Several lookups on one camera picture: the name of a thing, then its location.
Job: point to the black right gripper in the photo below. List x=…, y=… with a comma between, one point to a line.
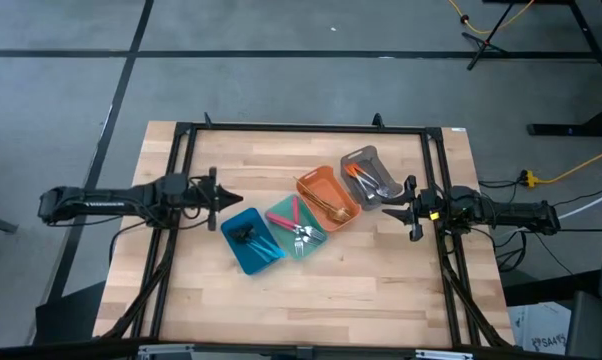
x=428, y=210

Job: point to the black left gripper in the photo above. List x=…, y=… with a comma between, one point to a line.
x=196, y=197

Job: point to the blue plastic bin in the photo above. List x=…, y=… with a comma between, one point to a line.
x=256, y=219

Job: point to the grey plastic bin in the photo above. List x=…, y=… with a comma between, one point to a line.
x=376, y=155

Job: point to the orange plastic bin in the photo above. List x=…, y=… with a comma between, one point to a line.
x=326, y=180

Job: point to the teal plastic bin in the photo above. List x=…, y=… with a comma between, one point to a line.
x=311, y=210

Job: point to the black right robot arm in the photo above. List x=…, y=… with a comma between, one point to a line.
x=506, y=212

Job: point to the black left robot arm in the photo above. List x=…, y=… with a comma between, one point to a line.
x=106, y=202

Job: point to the black tripod stand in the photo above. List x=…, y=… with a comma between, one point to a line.
x=483, y=44

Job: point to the white cardboard box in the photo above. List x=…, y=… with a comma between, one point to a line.
x=541, y=330

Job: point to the black crossbar silver brackets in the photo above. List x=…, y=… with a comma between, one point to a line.
x=81, y=352

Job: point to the dark grey case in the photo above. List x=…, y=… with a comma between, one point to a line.
x=591, y=330

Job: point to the black aluminium table frame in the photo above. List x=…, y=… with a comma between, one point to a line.
x=331, y=128

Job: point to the black table base plate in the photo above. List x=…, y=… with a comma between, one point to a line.
x=66, y=315
x=541, y=292

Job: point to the black desk leg frame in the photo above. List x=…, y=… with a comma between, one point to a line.
x=556, y=130

